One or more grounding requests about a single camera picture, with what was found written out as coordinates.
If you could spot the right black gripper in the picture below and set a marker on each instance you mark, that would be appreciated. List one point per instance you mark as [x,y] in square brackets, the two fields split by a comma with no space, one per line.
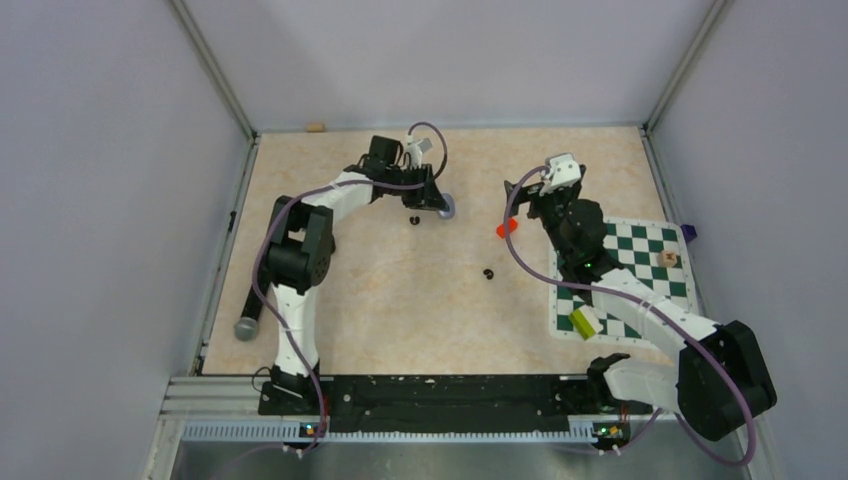
[570,194]

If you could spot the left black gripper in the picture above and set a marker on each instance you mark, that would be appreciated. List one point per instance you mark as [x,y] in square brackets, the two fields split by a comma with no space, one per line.
[427,195]

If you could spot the purple grey earbud charging case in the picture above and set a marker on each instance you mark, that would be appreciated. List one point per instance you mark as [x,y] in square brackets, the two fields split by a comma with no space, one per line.
[449,208]

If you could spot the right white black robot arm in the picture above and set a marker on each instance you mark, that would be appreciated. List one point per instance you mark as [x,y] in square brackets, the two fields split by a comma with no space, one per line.
[717,378]

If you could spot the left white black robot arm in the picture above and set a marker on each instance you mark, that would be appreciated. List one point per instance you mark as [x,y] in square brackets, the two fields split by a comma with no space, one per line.
[300,242]

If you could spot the red block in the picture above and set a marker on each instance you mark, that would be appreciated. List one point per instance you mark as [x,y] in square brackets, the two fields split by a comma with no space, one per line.
[509,226]

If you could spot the lime green white brick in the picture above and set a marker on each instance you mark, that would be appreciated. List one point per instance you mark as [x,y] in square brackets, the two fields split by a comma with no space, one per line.
[585,322]

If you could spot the green white chessboard mat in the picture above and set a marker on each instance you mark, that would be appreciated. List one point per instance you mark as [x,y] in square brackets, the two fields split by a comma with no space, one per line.
[635,244]

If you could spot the wooden letter cube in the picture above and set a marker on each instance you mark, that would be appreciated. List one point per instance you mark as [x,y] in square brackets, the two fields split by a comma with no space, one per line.
[667,258]

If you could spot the purple object beside table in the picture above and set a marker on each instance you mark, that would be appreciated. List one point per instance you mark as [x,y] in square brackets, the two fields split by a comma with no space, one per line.
[689,232]

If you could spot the grey round knob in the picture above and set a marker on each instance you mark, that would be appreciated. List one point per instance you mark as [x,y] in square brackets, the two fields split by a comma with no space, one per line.
[246,329]

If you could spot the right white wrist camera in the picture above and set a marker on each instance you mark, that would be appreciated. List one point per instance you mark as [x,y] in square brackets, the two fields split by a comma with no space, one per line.
[563,171]

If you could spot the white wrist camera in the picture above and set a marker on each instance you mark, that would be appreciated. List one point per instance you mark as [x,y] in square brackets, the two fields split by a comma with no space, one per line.
[415,148]
[563,171]

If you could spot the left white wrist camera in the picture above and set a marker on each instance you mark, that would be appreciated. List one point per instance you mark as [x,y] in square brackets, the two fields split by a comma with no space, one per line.
[415,148]

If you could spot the small wooden block at wall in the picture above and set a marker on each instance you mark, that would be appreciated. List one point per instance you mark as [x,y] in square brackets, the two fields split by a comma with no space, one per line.
[315,128]

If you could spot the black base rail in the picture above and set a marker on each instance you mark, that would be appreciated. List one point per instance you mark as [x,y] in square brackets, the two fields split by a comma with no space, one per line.
[439,404]

